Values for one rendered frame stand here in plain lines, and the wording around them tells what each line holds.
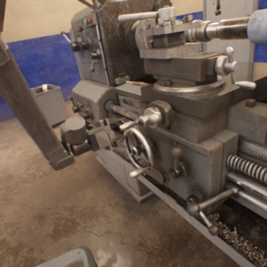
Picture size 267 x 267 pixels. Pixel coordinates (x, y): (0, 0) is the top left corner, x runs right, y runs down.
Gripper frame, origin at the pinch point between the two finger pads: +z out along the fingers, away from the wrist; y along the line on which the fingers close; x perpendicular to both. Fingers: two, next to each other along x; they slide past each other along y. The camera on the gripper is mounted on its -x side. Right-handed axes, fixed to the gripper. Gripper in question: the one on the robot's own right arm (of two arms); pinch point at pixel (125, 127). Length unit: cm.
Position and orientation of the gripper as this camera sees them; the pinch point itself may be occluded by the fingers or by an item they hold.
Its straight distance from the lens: 71.0
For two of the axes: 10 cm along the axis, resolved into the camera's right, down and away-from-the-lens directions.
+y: -3.4, -9.3, -1.2
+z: 8.3, -3.6, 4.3
